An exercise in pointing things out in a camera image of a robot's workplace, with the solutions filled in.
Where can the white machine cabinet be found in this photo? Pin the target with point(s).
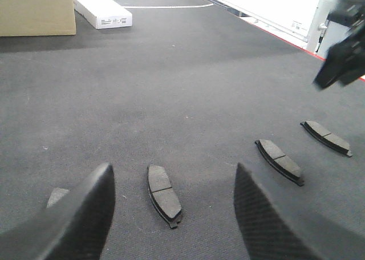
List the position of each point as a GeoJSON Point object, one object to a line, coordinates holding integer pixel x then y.
{"type": "Point", "coordinates": [302, 19]}

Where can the brake pad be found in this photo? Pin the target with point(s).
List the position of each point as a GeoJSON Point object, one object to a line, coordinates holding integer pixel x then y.
{"type": "Point", "coordinates": [280, 161]}
{"type": "Point", "coordinates": [327, 138]}
{"type": "Point", "coordinates": [56, 195]}
{"type": "Point", "coordinates": [162, 195]}

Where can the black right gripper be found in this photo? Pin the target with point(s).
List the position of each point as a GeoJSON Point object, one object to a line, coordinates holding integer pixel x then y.
{"type": "Point", "coordinates": [344, 61]}

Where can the white long box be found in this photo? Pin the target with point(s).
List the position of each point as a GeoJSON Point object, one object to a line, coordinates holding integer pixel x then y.
{"type": "Point", "coordinates": [103, 14]}

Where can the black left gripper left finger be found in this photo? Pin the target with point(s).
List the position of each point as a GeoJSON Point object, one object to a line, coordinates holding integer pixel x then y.
{"type": "Point", "coordinates": [75, 227]}

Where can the large cardboard box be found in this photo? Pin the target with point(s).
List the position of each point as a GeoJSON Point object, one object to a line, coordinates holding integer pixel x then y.
{"type": "Point", "coordinates": [37, 18]}

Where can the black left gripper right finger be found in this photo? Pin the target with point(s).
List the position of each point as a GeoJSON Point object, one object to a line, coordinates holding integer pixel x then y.
{"type": "Point", "coordinates": [275, 225]}

